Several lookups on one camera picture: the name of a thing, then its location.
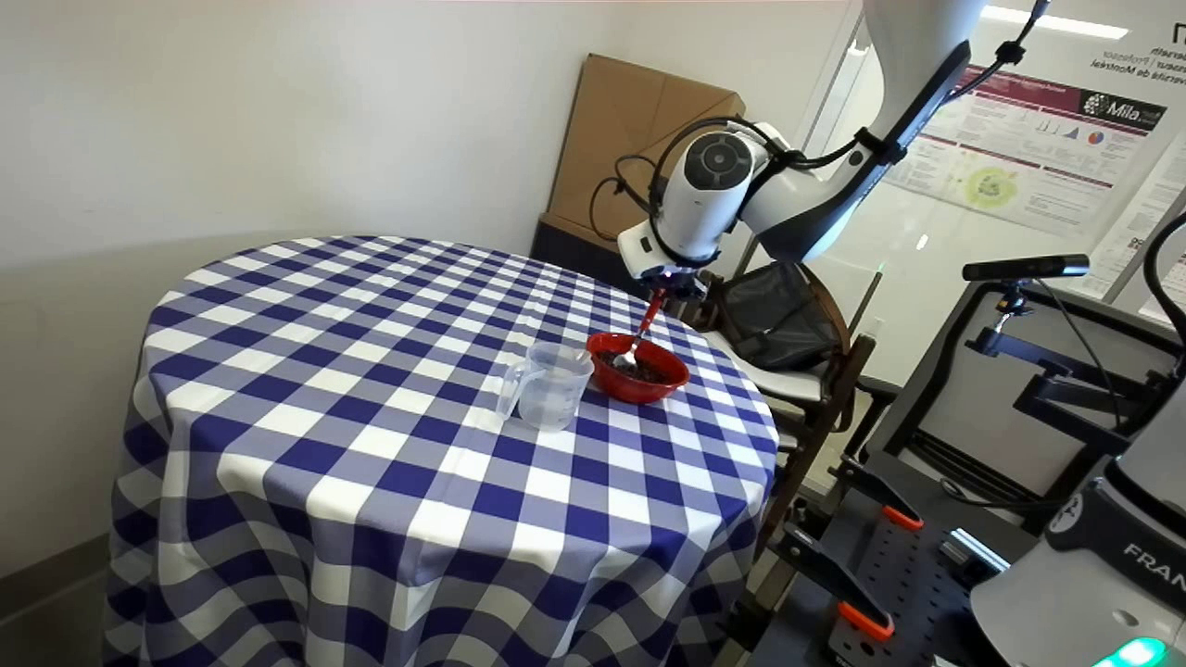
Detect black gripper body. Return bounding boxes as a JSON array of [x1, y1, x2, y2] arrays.
[[648, 261, 719, 309]]

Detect spoon with orange handle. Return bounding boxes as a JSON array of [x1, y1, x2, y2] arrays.
[[610, 291, 673, 370]]

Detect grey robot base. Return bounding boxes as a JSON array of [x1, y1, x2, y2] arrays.
[[967, 418, 1186, 667]]

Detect red plastic bowl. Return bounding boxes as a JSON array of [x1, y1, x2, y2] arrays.
[[580, 328, 693, 408]]

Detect black bag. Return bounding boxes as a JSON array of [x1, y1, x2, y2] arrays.
[[714, 261, 851, 373]]

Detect clear glass cup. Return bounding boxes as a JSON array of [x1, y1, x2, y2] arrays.
[[494, 336, 595, 433]]

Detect wooden chair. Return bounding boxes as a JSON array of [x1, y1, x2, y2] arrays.
[[688, 272, 890, 624]]

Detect black clamp with orange tip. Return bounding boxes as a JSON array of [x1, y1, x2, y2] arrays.
[[837, 457, 929, 536], [772, 523, 899, 650]]

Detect blue white checked tablecloth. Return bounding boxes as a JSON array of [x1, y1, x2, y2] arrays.
[[102, 233, 786, 667]]

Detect black perforated plate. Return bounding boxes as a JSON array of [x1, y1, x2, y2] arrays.
[[752, 478, 1031, 667]]

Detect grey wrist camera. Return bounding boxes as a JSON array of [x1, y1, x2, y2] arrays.
[[614, 220, 679, 291]]

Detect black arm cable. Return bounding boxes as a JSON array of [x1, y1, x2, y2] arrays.
[[585, 110, 793, 246]]

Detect black metal stand frame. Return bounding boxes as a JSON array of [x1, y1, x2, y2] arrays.
[[864, 275, 1186, 530]]

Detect black camera on stand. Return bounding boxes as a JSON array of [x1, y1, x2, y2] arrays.
[[959, 251, 1098, 291]]

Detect wall poster with red header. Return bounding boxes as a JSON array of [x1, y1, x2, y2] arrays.
[[887, 60, 1169, 242]]

